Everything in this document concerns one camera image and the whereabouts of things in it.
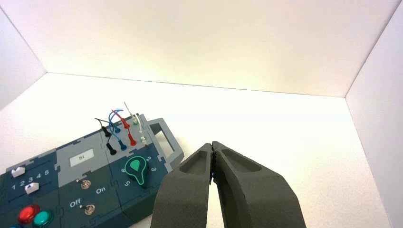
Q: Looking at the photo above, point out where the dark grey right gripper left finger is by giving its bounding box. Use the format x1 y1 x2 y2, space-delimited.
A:
150 143 214 228

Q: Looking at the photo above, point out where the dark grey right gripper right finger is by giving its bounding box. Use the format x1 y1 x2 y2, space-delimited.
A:
211 141 307 228

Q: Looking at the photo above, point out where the dark teal green-outlined rotary knob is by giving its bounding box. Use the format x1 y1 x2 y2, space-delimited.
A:
124 156 149 187

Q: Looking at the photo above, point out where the teal and grey control board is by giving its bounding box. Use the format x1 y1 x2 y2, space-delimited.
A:
0 114 185 228

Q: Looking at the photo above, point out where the white number display label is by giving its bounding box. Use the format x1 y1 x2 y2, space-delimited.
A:
69 149 95 168

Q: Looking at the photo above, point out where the green push button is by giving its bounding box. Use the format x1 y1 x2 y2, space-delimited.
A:
32 210 54 228

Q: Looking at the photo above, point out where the red push button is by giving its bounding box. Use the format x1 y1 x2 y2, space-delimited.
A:
17 205 40 225

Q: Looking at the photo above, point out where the white jumper cable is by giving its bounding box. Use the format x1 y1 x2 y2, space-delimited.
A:
124 101 148 146

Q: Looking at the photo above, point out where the red jumper cable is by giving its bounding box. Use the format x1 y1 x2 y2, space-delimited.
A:
112 110 137 147

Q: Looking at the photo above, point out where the blue jumper cable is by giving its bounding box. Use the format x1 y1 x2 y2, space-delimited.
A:
108 109 128 151

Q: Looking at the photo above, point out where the black jumper cable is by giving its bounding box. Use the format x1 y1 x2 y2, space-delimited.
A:
94 118 118 156

